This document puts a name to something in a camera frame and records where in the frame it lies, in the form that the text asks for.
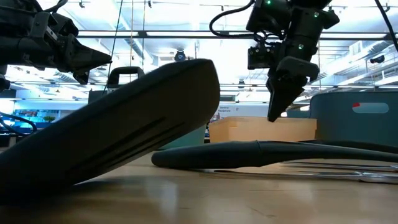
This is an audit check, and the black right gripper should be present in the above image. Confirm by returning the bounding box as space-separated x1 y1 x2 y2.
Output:
267 35 320 123

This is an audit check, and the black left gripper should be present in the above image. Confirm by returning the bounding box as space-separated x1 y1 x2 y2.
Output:
18 12 112 85

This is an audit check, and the steel-handled black slotted turner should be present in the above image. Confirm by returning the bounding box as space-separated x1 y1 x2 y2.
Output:
0 58 221 203

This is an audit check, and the black monitor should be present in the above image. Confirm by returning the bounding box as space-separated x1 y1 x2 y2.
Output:
88 90 108 105

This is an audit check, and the white sign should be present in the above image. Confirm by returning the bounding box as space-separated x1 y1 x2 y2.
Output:
217 103 270 119

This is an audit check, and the blue-grey plastic bin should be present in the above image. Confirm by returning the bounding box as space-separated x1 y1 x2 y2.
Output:
309 90 398 147

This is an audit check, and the black crossbar with light strips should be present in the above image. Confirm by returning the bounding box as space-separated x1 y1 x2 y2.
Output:
76 30 398 40

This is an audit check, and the blue shelf unit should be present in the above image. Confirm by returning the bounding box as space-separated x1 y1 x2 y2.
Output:
11 108 60 129

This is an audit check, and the teal plastic bin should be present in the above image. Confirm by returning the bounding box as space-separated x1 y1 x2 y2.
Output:
157 124 206 151

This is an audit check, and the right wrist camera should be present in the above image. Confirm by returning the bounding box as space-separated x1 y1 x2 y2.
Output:
248 42 282 70

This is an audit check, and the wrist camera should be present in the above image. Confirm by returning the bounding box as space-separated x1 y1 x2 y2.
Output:
49 12 80 37
248 42 282 70

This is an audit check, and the steel box grater black handle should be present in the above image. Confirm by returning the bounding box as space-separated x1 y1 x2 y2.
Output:
106 65 146 94

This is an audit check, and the black hanging cable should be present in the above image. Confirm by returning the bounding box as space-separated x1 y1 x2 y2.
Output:
102 0 124 94

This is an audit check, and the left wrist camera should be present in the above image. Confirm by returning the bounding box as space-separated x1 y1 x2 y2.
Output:
49 12 80 37

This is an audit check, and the black looped cable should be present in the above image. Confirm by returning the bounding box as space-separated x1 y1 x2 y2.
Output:
0 111 38 138

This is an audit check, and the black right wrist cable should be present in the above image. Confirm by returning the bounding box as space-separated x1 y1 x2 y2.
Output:
209 0 261 39

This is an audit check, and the round black ceiling camera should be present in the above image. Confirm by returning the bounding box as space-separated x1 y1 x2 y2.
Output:
174 49 187 63

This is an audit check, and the thick black cable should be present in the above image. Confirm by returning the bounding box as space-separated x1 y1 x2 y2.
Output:
374 0 398 52

